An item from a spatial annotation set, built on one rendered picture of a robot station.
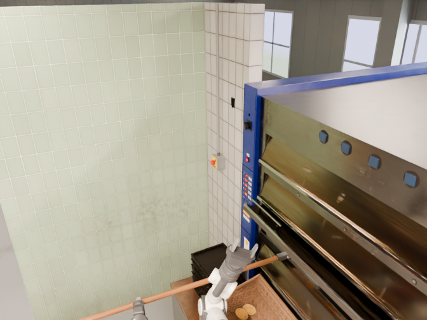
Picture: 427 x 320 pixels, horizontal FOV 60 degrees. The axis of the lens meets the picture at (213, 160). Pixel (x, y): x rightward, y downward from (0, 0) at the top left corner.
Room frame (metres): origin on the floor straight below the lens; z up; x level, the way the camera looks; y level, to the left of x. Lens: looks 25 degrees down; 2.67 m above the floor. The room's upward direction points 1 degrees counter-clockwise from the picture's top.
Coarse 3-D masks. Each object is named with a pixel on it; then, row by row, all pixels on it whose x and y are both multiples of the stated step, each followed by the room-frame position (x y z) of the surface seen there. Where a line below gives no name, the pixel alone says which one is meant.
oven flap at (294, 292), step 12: (264, 252) 2.03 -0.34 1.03; (276, 264) 1.90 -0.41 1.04; (276, 276) 1.85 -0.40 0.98; (288, 276) 1.78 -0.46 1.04; (276, 288) 1.78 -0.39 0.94; (288, 288) 1.73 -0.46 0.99; (300, 288) 1.67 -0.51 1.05; (288, 300) 1.67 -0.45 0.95; (300, 300) 1.63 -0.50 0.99; (312, 300) 1.57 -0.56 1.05; (300, 312) 1.58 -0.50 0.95; (312, 312) 1.53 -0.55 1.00; (324, 312) 1.48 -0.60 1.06
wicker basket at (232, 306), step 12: (240, 288) 1.95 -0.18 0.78; (252, 288) 1.99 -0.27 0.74; (264, 288) 1.93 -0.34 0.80; (228, 300) 1.91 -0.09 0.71; (240, 300) 1.95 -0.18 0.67; (252, 300) 1.98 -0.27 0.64; (264, 300) 1.88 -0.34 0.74; (276, 300) 1.80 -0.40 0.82; (228, 312) 1.91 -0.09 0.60; (264, 312) 1.85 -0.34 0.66; (276, 312) 1.76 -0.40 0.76; (288, 312) 1.68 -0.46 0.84
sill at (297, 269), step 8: (264, 232) 2.05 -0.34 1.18; (272, 240) 1.97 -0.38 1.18; (280, 248) 1.88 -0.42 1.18; (288, 264) 1.77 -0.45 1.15; (296, 264) 1.73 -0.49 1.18; (296, 272) 1.70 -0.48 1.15; (304, 272) 1.66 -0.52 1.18; (304, 280) 1.63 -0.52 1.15; (312, 280) 1.60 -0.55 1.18; (312, 288) 1.56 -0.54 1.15; (320, 288) 1.53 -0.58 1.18; (320, 296) 1.50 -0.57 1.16; (328, 296) 1.48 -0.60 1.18; (328, 304) 1.44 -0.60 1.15; (336, 304) 1.42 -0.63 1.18; (336, 312) 1.39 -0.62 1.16; (344, 312) 1.36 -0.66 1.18
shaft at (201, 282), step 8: (256, 264) 1.70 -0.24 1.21; (264, 264) 1.72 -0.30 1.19; (200, 280) 1.58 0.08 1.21; (176, 288) 1.52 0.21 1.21; (184, 288) 1.52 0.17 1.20; (192, 288) 1.54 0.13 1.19; (152, 296) 1.47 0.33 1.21; (160, 296) 1.47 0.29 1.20; (168, 296) 1.48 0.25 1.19; (128, 304) 1.41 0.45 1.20; (104, 312) 1.36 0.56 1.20; (112, 312) 1.37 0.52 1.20
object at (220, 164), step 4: (212, 156) 2.61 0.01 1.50; (216, 156) 2.59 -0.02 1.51; (220, 156) 2.59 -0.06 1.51; (216, 160) 2.55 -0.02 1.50; (220, 160) 2.56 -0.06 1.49; (224, 160) 2.57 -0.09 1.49; (216, 164) 2.55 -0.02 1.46; (220, 164) 2.56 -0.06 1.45; (224, 164) 2.57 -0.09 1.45; (216, 168) 2.55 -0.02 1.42; (220, 168) 2.56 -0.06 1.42; (224, 168) 2.57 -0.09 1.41
